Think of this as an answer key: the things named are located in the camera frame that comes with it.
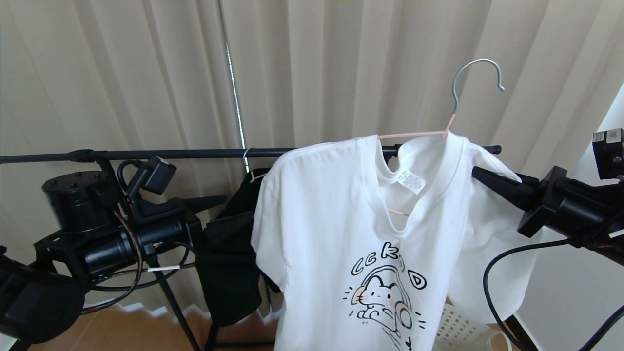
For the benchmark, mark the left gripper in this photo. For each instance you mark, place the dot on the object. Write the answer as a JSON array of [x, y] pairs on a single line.
[[146, 241]]

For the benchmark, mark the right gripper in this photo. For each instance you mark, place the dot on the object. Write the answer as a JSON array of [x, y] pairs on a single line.
[[585, 204]]

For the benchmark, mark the pink clothes hanger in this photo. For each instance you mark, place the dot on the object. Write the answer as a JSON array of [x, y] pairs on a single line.
[[453, 97], [246, 158]]

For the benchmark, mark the black shorts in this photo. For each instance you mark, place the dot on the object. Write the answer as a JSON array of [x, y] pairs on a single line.
[[229, 282]]

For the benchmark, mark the white garment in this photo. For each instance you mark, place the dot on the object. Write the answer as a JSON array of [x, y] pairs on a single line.
[[317, 234]]

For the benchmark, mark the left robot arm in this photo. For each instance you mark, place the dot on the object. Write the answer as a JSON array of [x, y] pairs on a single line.
[[78, 200]]

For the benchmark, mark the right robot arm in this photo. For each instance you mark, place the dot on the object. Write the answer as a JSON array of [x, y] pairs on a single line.
[[616, 253]]

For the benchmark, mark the black clothes rack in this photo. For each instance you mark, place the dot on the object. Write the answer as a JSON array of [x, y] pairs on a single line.
[[170, 154]]

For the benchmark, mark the white laundry basket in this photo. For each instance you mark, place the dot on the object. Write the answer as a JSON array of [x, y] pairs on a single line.
[[458, 326]]

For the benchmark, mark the beige curtain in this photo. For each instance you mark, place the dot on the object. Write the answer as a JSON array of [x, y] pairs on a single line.
[[122, 73]]

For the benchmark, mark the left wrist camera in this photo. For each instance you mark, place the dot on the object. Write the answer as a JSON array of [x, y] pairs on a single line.
[[158, 175]]

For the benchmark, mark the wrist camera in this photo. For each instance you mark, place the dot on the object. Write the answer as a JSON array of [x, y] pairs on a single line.
[[158, 175], [609, 151]]

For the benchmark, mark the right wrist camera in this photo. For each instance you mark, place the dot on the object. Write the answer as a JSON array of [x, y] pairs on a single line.
[[609, 151]]

